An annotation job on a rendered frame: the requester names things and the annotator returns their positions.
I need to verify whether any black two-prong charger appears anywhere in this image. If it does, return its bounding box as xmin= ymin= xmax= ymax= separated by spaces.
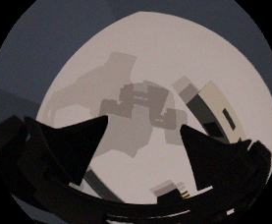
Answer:
xmin=156 ymin=188 xmax=189 ymax=203

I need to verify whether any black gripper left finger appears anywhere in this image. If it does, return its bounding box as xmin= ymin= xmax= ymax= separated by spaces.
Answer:
xmin=25 ymin=116 xmax=108 ymax=186

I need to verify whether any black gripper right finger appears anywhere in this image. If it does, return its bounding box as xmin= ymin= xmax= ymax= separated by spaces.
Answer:
xmin=180 ymin=125 xmax=252 ymax=191

